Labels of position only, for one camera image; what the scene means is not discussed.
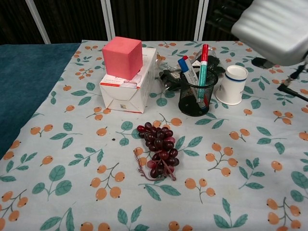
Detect pink foam cube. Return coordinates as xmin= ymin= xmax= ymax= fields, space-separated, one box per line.
xmin=102 ymin=36 xmax=143 ymax=80

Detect white red cardboard box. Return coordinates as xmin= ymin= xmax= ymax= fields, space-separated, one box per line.
xmin=99 ymin=46 xmax=157 ymax=115

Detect floral print tablecloth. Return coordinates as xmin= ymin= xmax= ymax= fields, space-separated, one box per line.
xmin=0 ymin=39 xmax=308 ymax=231

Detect red cap marker teal barrel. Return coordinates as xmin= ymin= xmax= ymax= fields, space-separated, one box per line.
xmin=196 ymin=43 xmax=210 ymax=108

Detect black folding screen white frame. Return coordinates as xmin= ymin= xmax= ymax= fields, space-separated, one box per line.
xmin=0 ymin=0 xmax=256 ymax=45

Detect teal blue table cover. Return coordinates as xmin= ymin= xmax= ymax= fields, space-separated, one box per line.
xmin=0 ymin=42 xmax=82 ymax=161

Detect black mesh pen holder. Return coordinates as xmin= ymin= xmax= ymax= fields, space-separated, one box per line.
xmin=178 ymin=68 xmax=219 ymax=117

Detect black gloves in plastic bag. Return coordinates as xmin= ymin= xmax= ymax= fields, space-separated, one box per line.
xmin=158 ymin=53 xmax=226 ymax=94

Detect dark red plastic grapes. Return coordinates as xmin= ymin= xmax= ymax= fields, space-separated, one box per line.
xmin=133 ymin=122 xmax=180 ymax=182

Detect white paper cup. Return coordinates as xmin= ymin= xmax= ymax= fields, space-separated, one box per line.
xmin=215 ymin=64 xmax=249 ymax=106

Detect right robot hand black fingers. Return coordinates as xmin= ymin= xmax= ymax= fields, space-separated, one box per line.
xmin=206 ymin=0 xmax=308 ymax=69

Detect blue cap white marker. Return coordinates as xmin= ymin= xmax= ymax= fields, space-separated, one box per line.
xmin=177 ymin=55 xmax=201 ymax=85

